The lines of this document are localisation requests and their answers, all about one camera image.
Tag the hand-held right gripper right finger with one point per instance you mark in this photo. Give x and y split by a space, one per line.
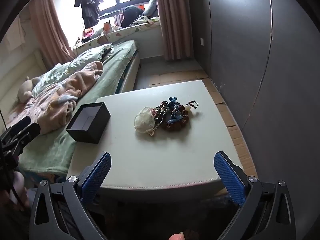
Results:
228 177

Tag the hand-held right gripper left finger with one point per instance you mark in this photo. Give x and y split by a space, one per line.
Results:
96 177

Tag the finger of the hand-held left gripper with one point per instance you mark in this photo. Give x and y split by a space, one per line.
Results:
32 130
21 123

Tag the black jewelry box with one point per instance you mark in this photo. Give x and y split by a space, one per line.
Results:
88 122

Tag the sheer beige organza pouch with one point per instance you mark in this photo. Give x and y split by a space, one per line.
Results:
144 122

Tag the blue beaded ornament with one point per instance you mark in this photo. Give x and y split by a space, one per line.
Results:
175 110

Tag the person's left hand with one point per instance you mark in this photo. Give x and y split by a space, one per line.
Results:
20 190

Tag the person's right hand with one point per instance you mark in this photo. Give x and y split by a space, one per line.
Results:
177 236

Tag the beige plush toy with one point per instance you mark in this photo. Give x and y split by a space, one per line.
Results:
25 91

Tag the white leather table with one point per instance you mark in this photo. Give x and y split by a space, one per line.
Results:
232 127

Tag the pink fleece blanket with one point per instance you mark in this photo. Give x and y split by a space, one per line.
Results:
72 85

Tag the light green duvet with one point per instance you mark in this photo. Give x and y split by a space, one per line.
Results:
75 63

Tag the pink curtain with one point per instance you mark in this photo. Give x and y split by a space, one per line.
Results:
172 17
50 22

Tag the bed with green sheet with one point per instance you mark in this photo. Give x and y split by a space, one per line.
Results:
115 60

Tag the pink stuffed toy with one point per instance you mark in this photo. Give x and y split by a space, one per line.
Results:
88 32

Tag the orange paper bag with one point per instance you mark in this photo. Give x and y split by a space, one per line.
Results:
107 27

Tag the patterned window seat cushion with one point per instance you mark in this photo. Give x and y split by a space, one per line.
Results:
127 31

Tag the hanging dark clothes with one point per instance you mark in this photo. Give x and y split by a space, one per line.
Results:
87 0

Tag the black bag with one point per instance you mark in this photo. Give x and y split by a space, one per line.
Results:
131 15

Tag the grey pillow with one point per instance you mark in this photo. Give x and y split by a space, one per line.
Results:
150 6

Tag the white wall outlet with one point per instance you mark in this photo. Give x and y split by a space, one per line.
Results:
202 41

